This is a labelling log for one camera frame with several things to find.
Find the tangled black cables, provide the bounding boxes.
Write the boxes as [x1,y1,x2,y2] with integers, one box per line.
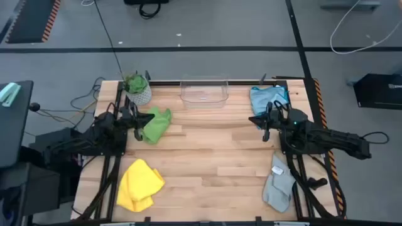
[70,77,106,126]

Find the black equipment cabinet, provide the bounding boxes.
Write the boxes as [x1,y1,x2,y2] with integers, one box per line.
[0,127,83,226]

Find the mint green stapler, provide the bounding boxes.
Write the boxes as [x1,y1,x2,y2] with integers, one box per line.
[0,82,22,108]

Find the light blue microfiber towel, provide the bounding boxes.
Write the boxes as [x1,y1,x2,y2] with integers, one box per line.
[249,85,290,130]

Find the clear plastic bin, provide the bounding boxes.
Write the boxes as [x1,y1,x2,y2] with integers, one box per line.
[180,74,230,109]

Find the black mat with orange edge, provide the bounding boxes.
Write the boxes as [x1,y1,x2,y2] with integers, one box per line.
[0,0,62,44]

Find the black clamp handle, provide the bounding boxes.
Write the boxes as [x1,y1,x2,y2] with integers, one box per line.
[307,177,329,191]

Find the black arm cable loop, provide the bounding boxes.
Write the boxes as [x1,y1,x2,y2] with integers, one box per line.
[361,131,390,146]

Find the black box with white logo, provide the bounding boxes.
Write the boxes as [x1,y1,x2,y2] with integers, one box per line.
[353,73,402,110]

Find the yellow microfiber towel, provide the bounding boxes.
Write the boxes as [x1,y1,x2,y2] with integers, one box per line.
[116,158,166,213]

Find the black aluminium table frame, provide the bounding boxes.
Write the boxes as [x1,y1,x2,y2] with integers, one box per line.
[75,78,346,226]

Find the coiled black floor cable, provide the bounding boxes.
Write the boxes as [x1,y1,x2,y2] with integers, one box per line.
[139,3,162,20]

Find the black right camera cable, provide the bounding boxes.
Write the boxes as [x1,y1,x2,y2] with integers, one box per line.
[272,99,290,113]

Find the green microfiber towel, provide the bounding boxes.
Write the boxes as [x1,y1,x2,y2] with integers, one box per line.
[139,106,173,146]

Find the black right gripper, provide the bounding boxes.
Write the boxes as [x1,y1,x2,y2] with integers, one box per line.
[248,101,289,143]

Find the grey waffle microfiber towel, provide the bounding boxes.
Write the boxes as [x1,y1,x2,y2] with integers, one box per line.
[262,153,297,213]

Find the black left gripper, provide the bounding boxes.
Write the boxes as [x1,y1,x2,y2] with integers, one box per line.
[117,102,156,142]

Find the black side desk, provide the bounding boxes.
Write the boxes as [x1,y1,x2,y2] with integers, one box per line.
[0,80,35,169]

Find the orange black hazard strip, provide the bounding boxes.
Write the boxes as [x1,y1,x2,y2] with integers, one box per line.
[313,78,345,219]

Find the succulent in patterned white pot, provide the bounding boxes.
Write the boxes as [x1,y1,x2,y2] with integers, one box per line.
[122,72,153,107]

